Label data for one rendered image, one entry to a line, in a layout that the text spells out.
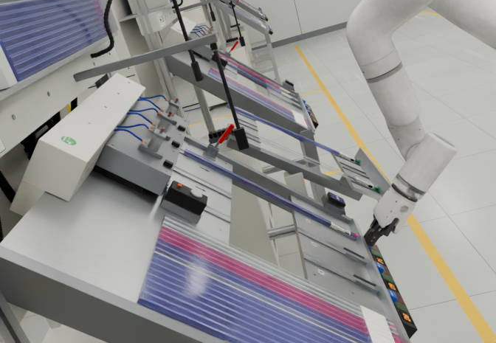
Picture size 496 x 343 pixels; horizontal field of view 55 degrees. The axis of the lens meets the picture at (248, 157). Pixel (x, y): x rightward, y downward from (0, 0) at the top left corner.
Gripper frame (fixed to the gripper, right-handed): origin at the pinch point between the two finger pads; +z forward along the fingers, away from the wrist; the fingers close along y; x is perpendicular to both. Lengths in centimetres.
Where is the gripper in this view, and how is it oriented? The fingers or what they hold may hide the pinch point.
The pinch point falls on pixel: (370, 237)
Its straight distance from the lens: 133.6
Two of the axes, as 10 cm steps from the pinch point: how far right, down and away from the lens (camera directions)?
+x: -8.7, -4.5, -1.9
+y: -0.1, -3.7, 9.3
